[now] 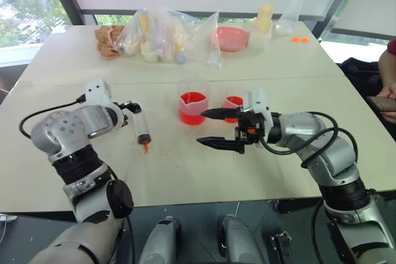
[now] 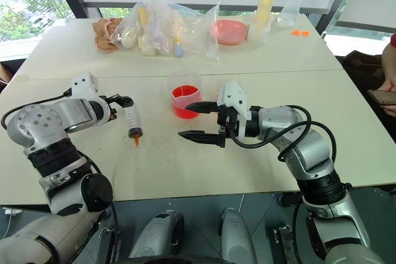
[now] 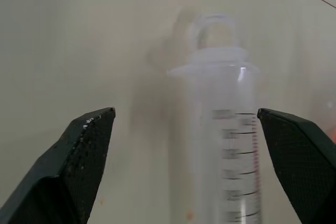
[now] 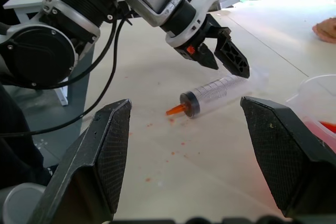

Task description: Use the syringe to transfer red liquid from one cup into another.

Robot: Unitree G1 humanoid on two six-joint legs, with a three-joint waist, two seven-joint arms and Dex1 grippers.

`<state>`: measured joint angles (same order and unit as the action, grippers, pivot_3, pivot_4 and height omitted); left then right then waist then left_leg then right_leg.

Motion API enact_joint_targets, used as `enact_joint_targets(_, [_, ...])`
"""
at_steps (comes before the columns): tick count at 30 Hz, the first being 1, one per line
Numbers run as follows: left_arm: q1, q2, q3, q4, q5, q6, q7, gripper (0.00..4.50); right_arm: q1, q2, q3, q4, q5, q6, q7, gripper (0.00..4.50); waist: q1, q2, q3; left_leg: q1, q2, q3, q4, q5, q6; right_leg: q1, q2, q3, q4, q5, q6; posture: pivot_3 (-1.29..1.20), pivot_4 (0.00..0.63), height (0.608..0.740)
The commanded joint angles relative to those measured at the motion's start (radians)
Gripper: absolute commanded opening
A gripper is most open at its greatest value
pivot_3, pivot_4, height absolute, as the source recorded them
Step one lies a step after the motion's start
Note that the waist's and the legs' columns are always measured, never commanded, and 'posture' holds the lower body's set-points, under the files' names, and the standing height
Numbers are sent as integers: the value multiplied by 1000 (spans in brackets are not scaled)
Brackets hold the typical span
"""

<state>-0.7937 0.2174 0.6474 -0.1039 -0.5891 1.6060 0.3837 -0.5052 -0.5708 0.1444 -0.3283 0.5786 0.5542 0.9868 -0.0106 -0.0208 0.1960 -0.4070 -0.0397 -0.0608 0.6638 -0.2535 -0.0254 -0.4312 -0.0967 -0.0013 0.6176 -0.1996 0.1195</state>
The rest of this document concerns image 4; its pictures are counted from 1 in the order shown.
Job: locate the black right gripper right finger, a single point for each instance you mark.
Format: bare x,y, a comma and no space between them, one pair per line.
286,161

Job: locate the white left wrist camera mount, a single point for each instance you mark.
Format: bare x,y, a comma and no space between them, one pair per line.
200,5

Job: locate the clear syringe with orange tip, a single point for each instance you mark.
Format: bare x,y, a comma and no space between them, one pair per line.
212,91

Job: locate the silver robot body part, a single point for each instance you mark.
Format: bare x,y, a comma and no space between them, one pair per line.
21,200

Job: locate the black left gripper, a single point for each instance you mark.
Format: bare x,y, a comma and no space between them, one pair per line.
210,32

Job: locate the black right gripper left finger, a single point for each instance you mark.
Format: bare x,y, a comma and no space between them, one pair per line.
86,171

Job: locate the clear cup with red liquid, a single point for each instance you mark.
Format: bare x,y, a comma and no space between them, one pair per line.
319,98

